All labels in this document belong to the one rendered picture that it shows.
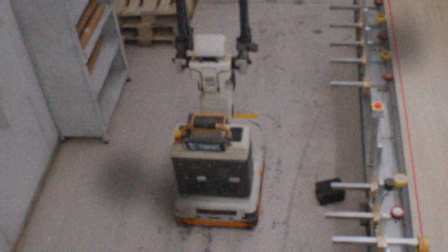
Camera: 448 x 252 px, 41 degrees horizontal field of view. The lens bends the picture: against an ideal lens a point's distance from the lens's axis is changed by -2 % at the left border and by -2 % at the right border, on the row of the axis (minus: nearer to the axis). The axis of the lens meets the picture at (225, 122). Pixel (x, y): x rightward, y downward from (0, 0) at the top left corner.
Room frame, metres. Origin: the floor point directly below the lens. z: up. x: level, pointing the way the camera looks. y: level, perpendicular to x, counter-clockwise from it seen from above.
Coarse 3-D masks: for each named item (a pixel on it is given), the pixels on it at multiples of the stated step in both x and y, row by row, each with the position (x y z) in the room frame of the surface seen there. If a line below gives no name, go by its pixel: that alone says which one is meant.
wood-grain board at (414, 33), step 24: (384, 0) 4.29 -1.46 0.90; (408, 0) 4.25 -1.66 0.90; (432, 0) 4.22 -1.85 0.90; (408, 24) 3.91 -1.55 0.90; (432, 24) 3.87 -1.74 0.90; (408, 48) 3.60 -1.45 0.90; (432, 48) 3.57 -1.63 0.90; (408, 72) 3.31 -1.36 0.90; (432, 72) 3.29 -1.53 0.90; (408, 96) 3.06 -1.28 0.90; (432, 96) 3.03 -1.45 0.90; (408, 120) 2.82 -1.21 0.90; (432, 120) 2.80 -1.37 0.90; (408, 144) 2.61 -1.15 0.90; (432, 144) 2.58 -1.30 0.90; (408, 168) 2.41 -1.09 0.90; (432, 168) 2.38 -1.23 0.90; (408, 192) 2.23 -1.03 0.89; (432, 192) 2.20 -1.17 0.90; (432, 216) 2.03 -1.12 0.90; (432, 240) 1.86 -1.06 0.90
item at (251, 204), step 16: (256, 160) 3.21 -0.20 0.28; (256, 176) 3.05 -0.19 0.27; (176, 192) 2.99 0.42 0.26; (256, 192) 2.90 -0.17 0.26; (176, 208) 2.86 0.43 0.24; (256, 208) 2.84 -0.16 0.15; (208, 224) 2.80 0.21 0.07; (224, 224) 2.78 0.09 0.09; (240, 224) 2.75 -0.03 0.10; (256, 224) 2.74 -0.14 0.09
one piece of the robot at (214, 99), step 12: (192, 60) 3.29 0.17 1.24; (228, 60) 3.25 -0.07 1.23; (192, 72) 3.24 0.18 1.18; (204, 72) 3.22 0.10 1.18; (216, 72) 3.21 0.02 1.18; (228, 72) 3.19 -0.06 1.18; (204, 84) 3.21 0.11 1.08; (216, 84) 3.19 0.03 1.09; (204, 96) 3.28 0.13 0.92; (216, 96) 3.24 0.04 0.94; (228, 96) 3.27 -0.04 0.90; (204, 108) 3.27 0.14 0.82; (216, 108) 3.25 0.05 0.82; (228, 108) 3.23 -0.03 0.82; (228, 120) 3.22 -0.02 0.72
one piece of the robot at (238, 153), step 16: (176, 128) 3.10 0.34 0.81; (208, 128) 2.88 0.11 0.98; (224, 128) 2.87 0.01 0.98; (240, 128) 3.03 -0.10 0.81; (176, 144) 2.94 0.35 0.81; (224, 144) 2.89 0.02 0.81; (240, 144) 2.87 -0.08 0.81; (176, 160) 2.93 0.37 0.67; (192, 160) 2.90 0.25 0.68; (208, 160) 2.88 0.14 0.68; (224, 160) 2.86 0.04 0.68; (240, 160) 2.84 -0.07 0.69; (176, 176) 2.93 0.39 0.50; (192, 176) 2.90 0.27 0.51; (208, 176) 2.88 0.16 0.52; (224, 176) 2.86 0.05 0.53; (240, 176) 2.83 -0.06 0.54; (192, 192) 2.91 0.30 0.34; (208, 192) 2.88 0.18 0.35; (224, 192) 2.86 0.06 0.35; (240, 192) 2.83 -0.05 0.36
